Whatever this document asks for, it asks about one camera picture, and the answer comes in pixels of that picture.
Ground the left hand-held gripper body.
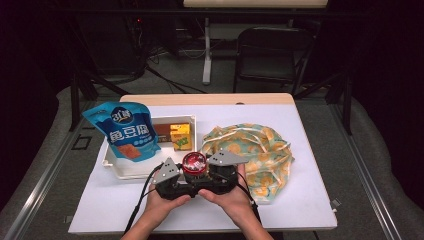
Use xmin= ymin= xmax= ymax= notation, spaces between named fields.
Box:
xmin=152 ymin=157 xmax=201 ymax=201

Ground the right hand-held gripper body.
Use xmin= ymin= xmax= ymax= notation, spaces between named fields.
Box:
xmin=198 ymin=149 xmax=249 ymax=196

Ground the red round can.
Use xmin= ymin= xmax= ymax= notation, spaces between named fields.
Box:
xmin=181 ymin=151 xmax=208 ymax=182

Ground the yellow drink carton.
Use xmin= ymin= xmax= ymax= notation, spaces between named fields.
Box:
xmin=169 ymin=123 xmax=193 ymax=152

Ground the white plastic bin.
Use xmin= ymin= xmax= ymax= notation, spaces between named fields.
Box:
xmin=101 ymin=114 xmax=198 ymax=180

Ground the fruit-print cloth bag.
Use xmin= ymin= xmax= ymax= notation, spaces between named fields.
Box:
xmin=200 ymin=123 xmax=295 ymax=205

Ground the brown box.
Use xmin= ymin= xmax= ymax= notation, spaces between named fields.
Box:
xmin=153 ymin=123 xmax=174 ymax=144

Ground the blue snack pouch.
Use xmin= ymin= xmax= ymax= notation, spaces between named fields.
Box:
xmin=82 ymin=101 xmax=162 ymax=163

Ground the person's left hand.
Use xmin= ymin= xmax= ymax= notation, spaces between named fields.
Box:
xmin=144 ymin=191 xmax=192 ymax=229

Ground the person's right hand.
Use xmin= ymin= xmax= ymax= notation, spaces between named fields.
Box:
xmin=198 ymin=164 xmax=258 ymax=231

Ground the white desk leg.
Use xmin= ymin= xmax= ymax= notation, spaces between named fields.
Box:
xmin=201 ymin=17 xmax=213 ymax=85

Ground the black folding chair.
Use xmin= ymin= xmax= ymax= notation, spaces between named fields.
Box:
xmin=232 ymin=27 xmax=316 ymax=96

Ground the black metal stand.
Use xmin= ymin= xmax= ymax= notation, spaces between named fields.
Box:
xmin=68 ymin=71 xmax=131 ymax=132
xmin=294 ymin=71 xmax=354 ymax=136

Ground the dark equipment cabinet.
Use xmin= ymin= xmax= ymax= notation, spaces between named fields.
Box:
xmin=76 ymin=13 xmax=148 ymax=76

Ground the beige desk top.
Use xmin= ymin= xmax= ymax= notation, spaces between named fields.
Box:
xmin=183 ymin=0 xmax=329 ymax=9

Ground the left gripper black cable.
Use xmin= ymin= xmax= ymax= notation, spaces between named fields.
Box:
xmin=124 ymin=163 xmax=164 ymax=234

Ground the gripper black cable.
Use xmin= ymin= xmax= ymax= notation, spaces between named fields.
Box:
xmin=124 ymin=163 xmax=164 ymax=234
xmin=236 ymin=173 xmax=263 ymax=224

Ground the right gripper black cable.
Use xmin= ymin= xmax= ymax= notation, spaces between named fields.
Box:
xmin=236 ymin=173 xmax=263 ymax=224

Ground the black floor cable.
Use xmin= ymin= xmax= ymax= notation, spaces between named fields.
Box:
xmin=144 ymin=64 xmax=208 ymax=95

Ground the aluminium floor rail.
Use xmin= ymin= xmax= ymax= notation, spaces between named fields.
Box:
xmin=3 ymin=99 xmax=98 ymax=240
xmin=328 ymin=99 xmax=403 ymax=240

